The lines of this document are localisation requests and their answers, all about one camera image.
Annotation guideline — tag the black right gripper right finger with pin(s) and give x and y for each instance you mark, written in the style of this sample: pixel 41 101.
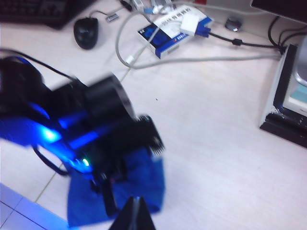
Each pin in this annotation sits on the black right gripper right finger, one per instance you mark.
pixel 145 218

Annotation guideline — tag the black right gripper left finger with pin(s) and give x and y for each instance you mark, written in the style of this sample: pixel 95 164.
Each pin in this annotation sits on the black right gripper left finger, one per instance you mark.
pixel 126 218

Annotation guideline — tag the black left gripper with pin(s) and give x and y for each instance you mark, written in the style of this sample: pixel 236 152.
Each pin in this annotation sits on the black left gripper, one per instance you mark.
pixel 120 148

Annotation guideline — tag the blue microfibre rag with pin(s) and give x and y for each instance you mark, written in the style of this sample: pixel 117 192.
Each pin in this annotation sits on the blue microfibre rag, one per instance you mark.
pixel 144 191

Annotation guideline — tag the black computer mouse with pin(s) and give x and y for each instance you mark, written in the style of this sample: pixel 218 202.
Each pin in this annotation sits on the black computer mouse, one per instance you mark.
pixel 86 33

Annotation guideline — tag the blue and white cardboard box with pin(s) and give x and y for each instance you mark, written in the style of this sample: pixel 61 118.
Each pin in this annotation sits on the blue and white cardboard box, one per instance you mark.
pixel 165 38

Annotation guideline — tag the silver USB stick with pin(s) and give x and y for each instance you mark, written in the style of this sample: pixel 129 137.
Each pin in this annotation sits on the silver USB stick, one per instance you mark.
pixel 112 18

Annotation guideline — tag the white video adapter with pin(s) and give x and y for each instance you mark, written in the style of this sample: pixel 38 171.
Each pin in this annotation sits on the white video adapter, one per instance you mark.
pixel 189 24

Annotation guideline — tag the teal and white book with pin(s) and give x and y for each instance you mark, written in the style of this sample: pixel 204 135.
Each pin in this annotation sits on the teal and white book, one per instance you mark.
pixel 298 98

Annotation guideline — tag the black and white book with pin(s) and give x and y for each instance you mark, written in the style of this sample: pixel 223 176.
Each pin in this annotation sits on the black and white book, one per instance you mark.
pixel 285 79

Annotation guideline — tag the black computer keyboard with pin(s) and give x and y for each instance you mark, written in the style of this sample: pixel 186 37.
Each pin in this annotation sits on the black computer keyboard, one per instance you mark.
pixel 31 12

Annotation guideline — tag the small grey round device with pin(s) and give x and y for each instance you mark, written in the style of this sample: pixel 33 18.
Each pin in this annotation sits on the small grey round device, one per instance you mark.
pixel 233 24

